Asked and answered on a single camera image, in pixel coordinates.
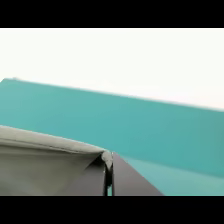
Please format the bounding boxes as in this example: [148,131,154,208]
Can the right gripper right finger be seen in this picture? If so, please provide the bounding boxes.
[111,151,165,197]

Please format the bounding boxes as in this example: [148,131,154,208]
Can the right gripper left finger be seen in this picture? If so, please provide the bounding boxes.
[61,153,113,197]

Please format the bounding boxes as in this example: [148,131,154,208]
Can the grey-brown shirt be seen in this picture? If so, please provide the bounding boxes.
[0,124,115,197]

